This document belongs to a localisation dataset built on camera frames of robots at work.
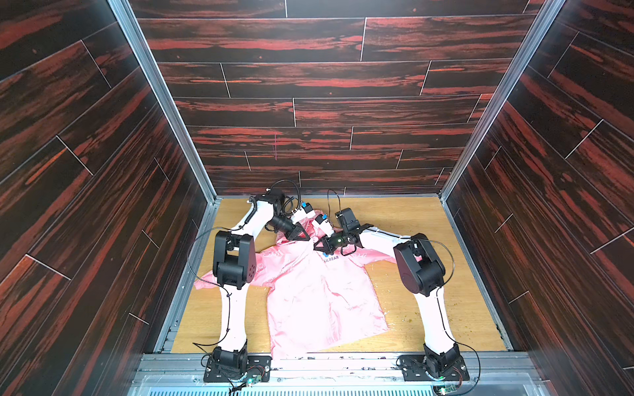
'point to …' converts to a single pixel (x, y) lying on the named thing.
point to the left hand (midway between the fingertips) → (308, 237)
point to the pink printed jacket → (318, 297)
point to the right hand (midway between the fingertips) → (317, 244)
